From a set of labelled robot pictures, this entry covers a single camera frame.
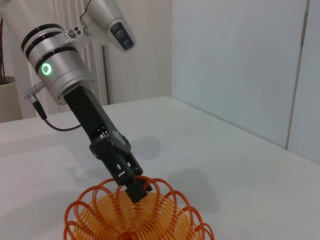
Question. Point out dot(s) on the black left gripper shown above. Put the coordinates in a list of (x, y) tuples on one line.
[(100, 127)]

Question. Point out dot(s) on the beige plant pot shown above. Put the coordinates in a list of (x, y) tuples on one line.
[(8, 102)]

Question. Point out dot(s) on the dark red plant stems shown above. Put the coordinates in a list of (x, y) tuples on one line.
[(2, 62)]

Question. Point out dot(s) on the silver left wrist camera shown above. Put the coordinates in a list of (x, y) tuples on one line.
[(73, 33)]

